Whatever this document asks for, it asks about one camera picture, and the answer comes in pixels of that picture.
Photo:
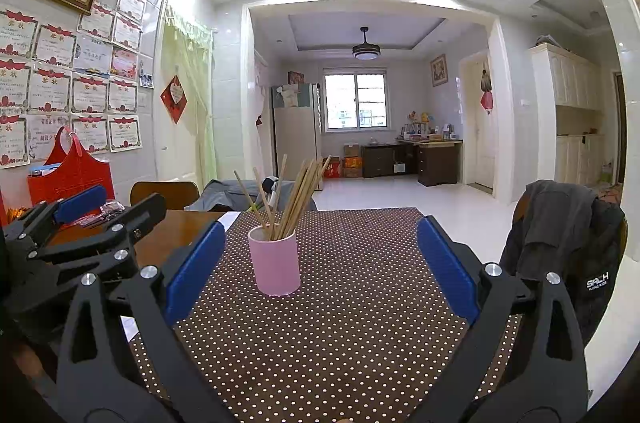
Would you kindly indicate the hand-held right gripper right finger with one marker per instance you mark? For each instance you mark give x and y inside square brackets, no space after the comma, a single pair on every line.
[447,268]

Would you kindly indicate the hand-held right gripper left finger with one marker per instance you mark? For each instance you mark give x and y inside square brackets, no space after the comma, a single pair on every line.
[197,268]

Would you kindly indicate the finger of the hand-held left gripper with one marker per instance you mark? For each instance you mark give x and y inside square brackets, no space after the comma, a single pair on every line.
[145,213]
[80,203]

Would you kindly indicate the pink cylindrical cup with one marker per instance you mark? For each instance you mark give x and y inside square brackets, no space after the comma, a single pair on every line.
[275,268]

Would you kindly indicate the pile of wooden chopsticks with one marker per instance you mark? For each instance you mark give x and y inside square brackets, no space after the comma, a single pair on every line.
[297,203]

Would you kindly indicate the red gift bag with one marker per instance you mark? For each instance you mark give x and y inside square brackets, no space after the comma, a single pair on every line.
[75,175]

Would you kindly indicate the clear plastic packet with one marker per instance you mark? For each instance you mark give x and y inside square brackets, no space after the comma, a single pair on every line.
[111,208]

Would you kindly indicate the dark wooden desk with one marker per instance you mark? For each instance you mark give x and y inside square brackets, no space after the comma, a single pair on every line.
[437,165]

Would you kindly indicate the group of award certificates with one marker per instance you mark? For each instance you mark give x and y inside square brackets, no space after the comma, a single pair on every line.
[90,95]

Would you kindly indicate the pale green curtain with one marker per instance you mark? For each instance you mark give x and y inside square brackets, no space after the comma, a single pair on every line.
[197,113]

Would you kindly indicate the dark grey jacket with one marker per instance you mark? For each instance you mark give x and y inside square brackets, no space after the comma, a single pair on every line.
[560,243]

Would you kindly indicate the white door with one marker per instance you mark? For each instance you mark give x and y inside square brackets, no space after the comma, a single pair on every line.
[475,148]

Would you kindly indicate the orange cardboard box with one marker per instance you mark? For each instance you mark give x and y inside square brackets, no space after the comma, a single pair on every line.
[352,167]

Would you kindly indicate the group of small desk items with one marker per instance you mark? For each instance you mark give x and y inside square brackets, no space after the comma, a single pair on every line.
[422,123]

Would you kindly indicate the brown polka dot tablecloth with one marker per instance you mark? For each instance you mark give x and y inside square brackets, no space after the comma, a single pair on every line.
[325,353]

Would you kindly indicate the brown cardboard box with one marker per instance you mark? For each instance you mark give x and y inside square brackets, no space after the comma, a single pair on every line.
[351,150]

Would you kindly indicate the red cardboard box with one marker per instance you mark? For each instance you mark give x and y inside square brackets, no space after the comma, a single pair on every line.
[331,167]

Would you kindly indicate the beige refrigerator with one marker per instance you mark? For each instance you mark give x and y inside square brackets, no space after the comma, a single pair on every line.
[295,133]

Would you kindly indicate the red hanging door ornament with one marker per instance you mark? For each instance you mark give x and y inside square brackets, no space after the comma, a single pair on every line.
[486,99]

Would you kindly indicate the small framed picture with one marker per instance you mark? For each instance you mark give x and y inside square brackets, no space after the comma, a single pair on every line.
[438,70]

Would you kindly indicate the window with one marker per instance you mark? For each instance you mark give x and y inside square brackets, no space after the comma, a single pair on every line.
[340,100]

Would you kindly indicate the brown door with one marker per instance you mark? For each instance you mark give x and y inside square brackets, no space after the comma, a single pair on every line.
[620,123]

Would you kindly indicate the white tall cabinet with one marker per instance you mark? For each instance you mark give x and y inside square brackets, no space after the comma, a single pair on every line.
[575,78]

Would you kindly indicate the black round ceiling lamp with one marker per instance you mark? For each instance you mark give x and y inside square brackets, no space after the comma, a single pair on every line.
[366,51]

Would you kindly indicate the grey bundle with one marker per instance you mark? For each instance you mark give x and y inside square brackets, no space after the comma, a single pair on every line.
[548,40]

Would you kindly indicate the red diamond wall decoration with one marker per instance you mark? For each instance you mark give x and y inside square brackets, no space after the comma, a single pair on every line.
[174,99]

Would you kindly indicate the small wall photo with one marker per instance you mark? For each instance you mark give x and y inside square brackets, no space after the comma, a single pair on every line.
[146,80]

